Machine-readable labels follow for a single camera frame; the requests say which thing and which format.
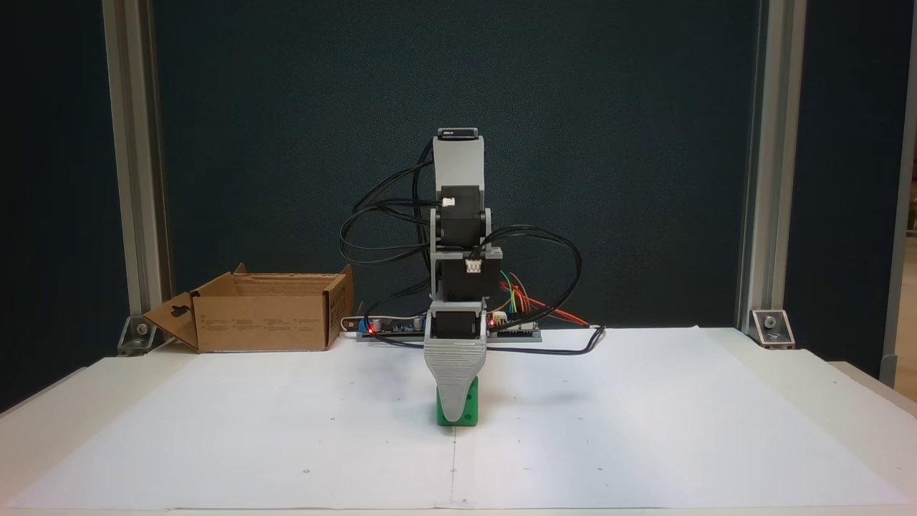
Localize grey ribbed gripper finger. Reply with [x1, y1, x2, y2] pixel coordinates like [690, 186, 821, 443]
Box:
[424, 341, 489, 425]

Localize green dice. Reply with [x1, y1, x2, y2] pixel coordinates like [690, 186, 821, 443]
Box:
[436, 378, 479, 429]

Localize blue circuit board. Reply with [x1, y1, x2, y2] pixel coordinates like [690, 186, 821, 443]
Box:
[356, 314, 431, 342]

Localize circuit board with white connectors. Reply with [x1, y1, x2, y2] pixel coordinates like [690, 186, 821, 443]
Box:
[487, 311, 543, 343]

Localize brown cardboard box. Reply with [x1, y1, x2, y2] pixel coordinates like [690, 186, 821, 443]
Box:
[142, 263, 355, 353]

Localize black power cable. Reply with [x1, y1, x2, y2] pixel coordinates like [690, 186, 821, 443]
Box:
[373, 325, 607, 358]

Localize orange jumper wire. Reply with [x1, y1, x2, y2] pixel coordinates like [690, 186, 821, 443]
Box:
[501, 283, 592, 328]

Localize black servo cable bundle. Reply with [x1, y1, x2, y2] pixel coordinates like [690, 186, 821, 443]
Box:
[339, 140, 439, 338]
[476, 226, 583, 335]

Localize metal corner bracket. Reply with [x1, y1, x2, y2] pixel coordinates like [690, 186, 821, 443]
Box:
[117, 315, 159, 357]
[749, 309, 796, 350]

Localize aluminium frame post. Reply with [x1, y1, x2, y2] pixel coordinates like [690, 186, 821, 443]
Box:
[736, 0, 807, 334]
[102, 0, 173, 338]

